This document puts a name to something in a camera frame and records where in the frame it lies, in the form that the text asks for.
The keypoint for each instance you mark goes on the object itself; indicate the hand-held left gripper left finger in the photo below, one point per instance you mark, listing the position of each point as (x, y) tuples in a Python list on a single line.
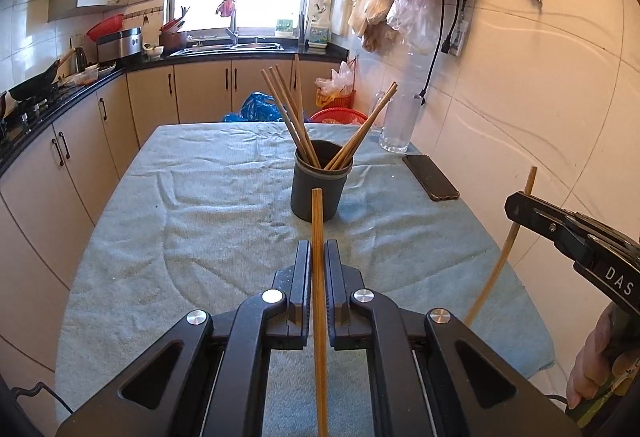
[(300, 287)]

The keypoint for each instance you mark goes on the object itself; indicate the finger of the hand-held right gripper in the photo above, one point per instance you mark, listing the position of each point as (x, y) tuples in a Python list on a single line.
[(545, 219)]

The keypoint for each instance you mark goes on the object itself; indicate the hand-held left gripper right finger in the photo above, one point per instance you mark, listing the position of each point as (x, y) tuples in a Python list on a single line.
[(334, 287)]

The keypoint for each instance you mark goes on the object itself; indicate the wooden chopstick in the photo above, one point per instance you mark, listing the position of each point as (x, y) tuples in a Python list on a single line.
[(530, 179), (317, 267)]

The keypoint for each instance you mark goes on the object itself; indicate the dark grey utensil holder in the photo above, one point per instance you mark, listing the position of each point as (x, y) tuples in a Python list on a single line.
[(302, 197)]

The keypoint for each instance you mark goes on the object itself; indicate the bunch of wooden chopsticks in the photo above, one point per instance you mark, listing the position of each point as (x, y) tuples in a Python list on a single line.
[(292, 117)]

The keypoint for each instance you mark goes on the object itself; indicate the person's right hand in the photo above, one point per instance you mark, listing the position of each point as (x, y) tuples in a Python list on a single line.
[(587, 367)]

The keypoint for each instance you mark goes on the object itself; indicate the black smartphone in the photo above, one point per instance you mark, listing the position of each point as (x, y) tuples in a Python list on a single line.
[(432, 179)]

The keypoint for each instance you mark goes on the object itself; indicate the light blue table cloth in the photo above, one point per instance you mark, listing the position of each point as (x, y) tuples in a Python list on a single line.
[(175, 242)]

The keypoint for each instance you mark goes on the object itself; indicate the clear glass mug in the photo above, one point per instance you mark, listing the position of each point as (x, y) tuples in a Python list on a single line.
[(397, 127)]

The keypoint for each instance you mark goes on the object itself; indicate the large red plastic basket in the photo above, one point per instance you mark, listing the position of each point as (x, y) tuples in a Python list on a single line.
[(340, 114)]

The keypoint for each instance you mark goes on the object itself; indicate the blue plastic bag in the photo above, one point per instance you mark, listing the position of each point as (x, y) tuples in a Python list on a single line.
[(255, 109)]

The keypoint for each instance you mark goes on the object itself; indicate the small red plastic basket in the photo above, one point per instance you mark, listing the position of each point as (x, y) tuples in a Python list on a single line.
[(340, 101)]

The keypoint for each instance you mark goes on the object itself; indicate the white hanging tag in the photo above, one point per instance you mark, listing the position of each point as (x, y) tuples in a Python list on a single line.
[(459, 37)]

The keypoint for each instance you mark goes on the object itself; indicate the white plastic bag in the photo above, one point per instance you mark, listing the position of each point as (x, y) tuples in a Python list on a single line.
[(340, 77)]

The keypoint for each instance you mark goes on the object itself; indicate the beige base cabinets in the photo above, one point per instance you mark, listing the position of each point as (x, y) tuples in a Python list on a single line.
[(200, 87)]

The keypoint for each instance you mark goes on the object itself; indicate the clear hanging plastic bag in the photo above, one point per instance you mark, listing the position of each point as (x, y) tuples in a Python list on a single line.
[(415, 12)]

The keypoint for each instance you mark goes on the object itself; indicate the steel double sink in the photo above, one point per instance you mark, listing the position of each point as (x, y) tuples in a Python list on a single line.
[(250, 46)]

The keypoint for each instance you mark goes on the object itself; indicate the white detergent bottle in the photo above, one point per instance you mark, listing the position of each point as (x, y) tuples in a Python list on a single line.
[(318, 34)]

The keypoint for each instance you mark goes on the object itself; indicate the green and white box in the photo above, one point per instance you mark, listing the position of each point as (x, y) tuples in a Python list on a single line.
[(284, 27)]

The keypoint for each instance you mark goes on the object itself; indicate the metal faucet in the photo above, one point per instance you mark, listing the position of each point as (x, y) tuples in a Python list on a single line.
[(232, 34)]

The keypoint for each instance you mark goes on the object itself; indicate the black kitchen countertop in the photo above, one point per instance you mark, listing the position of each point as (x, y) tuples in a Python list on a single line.
[(145, 65)]

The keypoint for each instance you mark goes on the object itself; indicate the beige hanging plastic bags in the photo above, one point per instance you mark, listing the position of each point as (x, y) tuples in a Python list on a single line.
[(367, 12)]

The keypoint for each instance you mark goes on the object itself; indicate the brown pot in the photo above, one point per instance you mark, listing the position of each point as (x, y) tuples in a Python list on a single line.
[(172, 42)]

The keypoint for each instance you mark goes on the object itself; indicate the white bowl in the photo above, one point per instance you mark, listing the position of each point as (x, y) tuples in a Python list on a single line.
[(154, 52)]

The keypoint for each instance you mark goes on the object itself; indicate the pink cloth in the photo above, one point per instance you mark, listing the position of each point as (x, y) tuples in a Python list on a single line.
[(226, 8)]

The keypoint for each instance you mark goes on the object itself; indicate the steel countertop appliance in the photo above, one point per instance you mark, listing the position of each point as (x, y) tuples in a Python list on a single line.
[(117, 44)]

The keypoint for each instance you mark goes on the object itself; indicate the dark kettle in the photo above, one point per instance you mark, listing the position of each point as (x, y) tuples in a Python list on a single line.
[(78, 59)]

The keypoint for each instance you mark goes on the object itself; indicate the gas stove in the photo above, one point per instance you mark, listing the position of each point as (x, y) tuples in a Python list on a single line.
[(30, 109)]

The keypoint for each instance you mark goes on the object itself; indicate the red colander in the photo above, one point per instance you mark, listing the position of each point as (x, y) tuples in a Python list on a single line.
[(105, 24)]

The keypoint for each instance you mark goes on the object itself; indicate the black wok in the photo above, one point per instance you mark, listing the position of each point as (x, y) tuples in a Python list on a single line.
[(35, 84)]

